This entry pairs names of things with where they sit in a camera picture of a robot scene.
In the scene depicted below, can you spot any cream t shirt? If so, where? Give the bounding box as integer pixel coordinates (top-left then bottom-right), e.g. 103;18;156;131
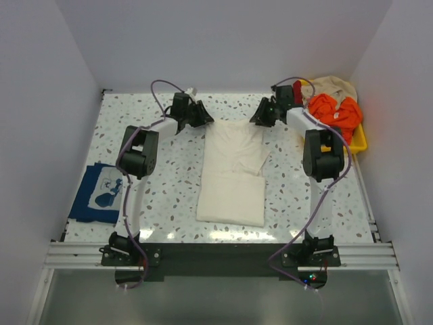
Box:
196;120;269;228

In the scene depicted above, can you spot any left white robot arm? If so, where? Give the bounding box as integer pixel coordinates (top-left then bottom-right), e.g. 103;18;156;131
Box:
114;88;214;239

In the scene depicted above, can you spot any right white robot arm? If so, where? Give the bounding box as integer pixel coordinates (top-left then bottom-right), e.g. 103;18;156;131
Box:
250;84;350;242

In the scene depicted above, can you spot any red cloth in bin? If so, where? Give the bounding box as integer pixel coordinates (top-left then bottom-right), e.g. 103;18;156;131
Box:
292;80;303;106

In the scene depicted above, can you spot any beige t shirt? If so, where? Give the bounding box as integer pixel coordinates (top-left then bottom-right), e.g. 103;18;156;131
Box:
301;76;358;110

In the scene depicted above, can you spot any orange t shirt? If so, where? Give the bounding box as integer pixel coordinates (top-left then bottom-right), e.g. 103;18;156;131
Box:
309;93;363;145

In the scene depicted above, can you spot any yellow plastic bin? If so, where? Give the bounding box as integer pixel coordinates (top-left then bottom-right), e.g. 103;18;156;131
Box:
304;82;367;154

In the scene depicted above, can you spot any folded blue white t shirt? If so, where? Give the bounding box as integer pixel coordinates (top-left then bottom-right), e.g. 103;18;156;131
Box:
68;163;122;224

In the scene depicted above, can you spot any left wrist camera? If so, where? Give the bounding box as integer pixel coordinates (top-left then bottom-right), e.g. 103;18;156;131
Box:
185;87;198;100

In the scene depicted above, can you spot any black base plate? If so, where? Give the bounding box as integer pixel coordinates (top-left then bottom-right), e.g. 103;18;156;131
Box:
99;243;342;288

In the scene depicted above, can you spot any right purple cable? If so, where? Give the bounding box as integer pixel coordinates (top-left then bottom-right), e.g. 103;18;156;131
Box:
269;77;353;288

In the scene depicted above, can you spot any aluminium rail frame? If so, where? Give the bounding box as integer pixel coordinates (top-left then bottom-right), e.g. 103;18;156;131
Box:
25;199;415;325

